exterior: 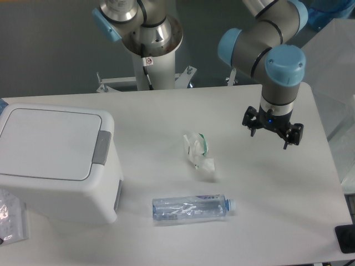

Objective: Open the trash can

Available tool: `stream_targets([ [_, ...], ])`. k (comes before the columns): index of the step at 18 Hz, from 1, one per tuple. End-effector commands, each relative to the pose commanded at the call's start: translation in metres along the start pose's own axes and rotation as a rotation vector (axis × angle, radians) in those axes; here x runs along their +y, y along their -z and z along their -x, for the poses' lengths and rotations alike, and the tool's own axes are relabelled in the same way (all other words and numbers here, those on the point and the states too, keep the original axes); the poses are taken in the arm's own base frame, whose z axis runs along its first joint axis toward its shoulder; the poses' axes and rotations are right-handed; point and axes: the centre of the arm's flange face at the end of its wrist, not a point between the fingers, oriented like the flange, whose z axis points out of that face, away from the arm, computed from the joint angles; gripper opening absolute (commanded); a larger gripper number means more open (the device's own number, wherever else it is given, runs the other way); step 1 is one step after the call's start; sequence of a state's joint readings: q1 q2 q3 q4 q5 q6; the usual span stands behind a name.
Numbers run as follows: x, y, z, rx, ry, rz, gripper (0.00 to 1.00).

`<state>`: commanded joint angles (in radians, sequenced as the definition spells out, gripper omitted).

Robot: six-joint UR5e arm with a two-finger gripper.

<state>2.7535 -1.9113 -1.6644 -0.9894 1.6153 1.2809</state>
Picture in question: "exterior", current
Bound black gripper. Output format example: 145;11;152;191
242;106;304;150

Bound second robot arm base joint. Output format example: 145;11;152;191
92;1;167;42

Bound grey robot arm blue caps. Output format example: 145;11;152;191
217;1;308;147

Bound white plastic trash can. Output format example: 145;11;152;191
1;103;123;224

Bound white trash can lid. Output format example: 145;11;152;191
1;106;102;181

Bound empty clear plastic bottle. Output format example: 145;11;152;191
152;195;236;221

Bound blue object top right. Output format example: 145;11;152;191
307;0;354;32

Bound black device at table edge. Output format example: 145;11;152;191
334;224;354;254

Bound grey lid push button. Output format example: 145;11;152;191
92;130;111;165

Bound clear plastic document sleeve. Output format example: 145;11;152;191
1;189;29;246

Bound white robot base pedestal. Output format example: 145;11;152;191
97;15;197;93

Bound black cable on pedestal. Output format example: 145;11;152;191
139;43;154;91

